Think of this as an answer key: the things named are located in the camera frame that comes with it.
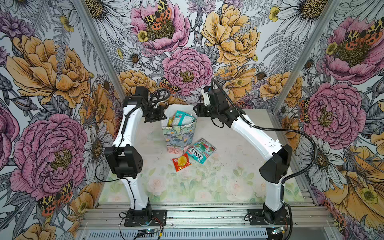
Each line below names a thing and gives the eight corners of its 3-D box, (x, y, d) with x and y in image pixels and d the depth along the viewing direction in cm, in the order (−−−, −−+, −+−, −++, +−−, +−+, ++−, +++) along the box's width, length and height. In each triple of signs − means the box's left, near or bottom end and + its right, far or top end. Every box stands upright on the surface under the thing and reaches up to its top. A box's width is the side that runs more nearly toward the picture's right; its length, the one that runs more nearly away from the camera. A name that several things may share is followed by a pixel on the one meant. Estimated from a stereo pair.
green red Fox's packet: (185, 153, 99) (185, 151, 97) (201, 138, 106) (201, 136, 105) (201, 166, 93) (201, 164, 91) (216, 149, 101) (216, 147, 99)
